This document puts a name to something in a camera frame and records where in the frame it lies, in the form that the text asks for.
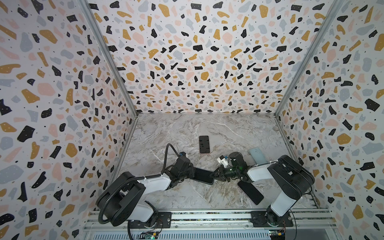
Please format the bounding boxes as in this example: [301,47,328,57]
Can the circuit board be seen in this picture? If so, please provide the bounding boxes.
[269,230,286,240]
[138,231,159,240]

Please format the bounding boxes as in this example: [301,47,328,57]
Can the left circuit board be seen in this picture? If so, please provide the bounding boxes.
[138,231,159,240]

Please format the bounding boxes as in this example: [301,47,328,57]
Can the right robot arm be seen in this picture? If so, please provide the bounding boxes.
[210,152,315,227]

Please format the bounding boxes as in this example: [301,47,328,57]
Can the light blue phone case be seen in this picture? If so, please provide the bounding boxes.
[249,148,269,166]

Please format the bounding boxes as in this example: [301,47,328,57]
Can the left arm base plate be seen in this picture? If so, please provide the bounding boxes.
[129,212,172,231]

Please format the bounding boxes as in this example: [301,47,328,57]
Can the right circuit board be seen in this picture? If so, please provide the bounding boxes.
[269,230,286,240]

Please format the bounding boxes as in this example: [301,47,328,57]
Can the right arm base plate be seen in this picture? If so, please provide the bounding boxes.
[250,211,294,228]

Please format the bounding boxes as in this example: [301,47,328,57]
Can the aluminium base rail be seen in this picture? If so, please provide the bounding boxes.
[81,209,342,240]

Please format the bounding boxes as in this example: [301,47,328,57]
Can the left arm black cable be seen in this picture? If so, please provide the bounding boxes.
[160,143,181,176]

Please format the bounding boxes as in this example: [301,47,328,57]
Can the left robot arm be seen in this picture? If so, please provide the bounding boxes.
[97,155,196,228]

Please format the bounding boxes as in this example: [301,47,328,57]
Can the black phone case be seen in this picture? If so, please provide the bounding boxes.
[190,167,215,186]

